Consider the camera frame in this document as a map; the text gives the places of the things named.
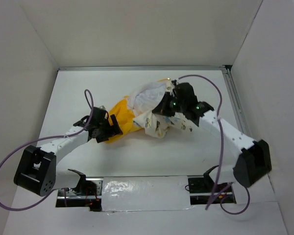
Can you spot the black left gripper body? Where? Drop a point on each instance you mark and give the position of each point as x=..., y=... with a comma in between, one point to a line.
x=104, y=131

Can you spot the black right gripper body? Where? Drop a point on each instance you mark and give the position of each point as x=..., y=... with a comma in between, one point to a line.
x=179, y=106

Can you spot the yellow and white kids jacket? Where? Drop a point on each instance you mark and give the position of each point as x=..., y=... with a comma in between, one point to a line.
x=134, y=112

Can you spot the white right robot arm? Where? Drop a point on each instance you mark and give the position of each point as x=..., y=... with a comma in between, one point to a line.
x=252, y=157

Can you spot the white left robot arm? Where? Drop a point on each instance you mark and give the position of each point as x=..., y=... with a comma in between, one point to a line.
x=37, y=170

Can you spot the white taped front panel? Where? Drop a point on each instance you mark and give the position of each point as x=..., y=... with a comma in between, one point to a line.
x=133, y=194

